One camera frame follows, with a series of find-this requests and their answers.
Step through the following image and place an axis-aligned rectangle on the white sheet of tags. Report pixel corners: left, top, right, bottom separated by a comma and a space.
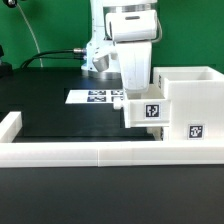
65, 89, 123, 104

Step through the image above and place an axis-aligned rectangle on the white drawer cabinet box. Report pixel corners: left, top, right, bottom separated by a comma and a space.
153, 66, 224, 141

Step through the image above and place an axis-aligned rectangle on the black cable bundle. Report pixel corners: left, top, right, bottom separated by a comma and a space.
19, 47, 88, 69

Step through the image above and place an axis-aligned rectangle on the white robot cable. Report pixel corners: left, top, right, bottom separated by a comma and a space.
153, 19, 164, 44

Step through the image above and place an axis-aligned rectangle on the black device at left edge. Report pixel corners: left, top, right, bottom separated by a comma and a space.
0, 45, 13, 78

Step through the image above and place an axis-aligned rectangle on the white drawer with tag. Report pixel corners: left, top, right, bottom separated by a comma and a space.
147, 127, 164, 141
113, 84, 171, 128

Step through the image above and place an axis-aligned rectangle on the white front drawer with tag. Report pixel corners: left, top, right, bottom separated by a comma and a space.
147, 127, 164, 141

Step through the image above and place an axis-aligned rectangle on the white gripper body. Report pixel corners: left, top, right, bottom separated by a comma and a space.
92, 10, 157, 93

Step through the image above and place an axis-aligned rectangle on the white U-shaped frame barrier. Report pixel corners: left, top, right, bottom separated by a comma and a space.
0, 112, 224, 168

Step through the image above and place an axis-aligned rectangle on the white thin cable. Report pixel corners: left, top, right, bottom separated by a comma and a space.
15, 3, 45, 69

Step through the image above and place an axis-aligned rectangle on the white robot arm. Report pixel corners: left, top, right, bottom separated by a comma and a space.
81, 0, 158, 93

